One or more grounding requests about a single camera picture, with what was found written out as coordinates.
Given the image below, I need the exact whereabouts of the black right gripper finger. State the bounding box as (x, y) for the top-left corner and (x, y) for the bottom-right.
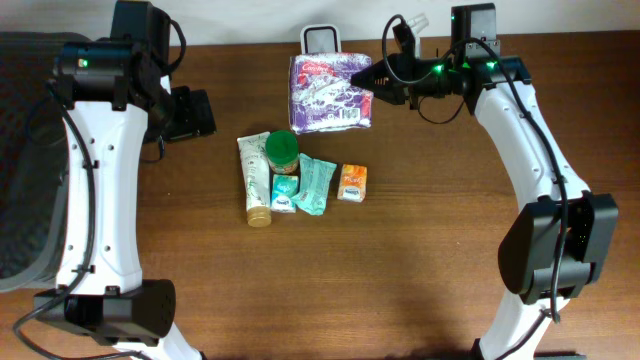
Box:
(350, 60), (393, 86)
(362, 84), (406, 105)

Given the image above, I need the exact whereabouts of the red purple pad package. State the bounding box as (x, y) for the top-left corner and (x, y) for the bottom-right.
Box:
(289, 52), (373, 135)

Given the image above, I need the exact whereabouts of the white Pantene tube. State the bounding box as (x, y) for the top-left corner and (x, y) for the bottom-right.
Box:
(237, 132), (271, 228)

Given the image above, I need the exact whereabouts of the green lid glass jar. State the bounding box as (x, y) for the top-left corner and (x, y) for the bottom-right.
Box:
(265, 130), (299, 174)

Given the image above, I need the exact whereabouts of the orange tissue pack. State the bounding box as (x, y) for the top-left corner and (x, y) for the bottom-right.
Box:
(337, 164), (368, 203)

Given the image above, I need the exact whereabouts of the mint green wipes pack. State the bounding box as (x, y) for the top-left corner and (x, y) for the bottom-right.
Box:
(292, 153), (337, 216)

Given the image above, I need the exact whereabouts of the teal tissue pack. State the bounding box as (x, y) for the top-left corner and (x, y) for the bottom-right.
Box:
(271, 174), (299, 213)

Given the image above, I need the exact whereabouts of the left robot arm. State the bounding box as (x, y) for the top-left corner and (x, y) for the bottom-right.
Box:
(32, 1), (216, 359)

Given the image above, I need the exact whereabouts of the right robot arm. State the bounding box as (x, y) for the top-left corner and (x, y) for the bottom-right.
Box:
(351, 3), (619, 359)

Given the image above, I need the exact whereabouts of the white barcode scanner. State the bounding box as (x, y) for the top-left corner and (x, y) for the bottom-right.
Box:
(300, 24), (342, 54)

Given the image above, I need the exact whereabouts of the grey plastic basket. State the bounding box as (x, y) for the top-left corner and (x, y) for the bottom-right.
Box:
(1, 32), (83, 292)

